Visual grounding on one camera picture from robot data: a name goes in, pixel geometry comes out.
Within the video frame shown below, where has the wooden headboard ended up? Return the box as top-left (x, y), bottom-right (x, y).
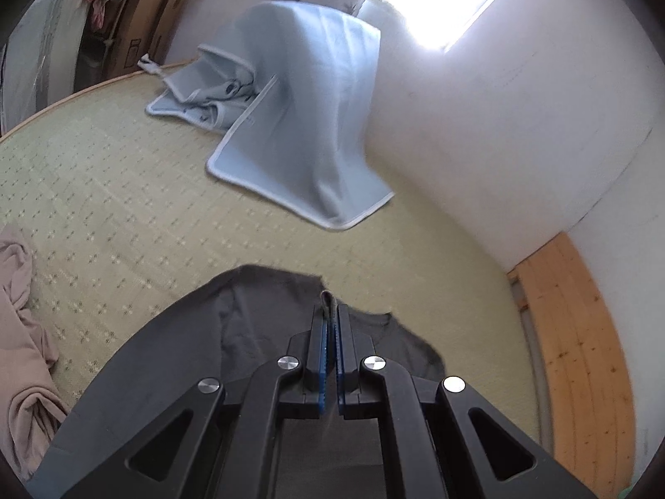
top-left (508, 232), bottom-right (636, 498)

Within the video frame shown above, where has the light blue blanket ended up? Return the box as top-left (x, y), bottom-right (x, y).
top-left (138, 1), bottom-right (393, 231)

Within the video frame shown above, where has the dark grey smile sweatshirt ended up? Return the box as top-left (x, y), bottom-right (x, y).
top-left (25, 262), bottom-right (449, 499)

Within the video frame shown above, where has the pink garment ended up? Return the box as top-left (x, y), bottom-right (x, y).
top-left (1, 225), bottom-right (68, 482)

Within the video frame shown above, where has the cardboard box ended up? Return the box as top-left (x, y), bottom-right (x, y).
top-left (106, 0), bottom-right (186, 79)

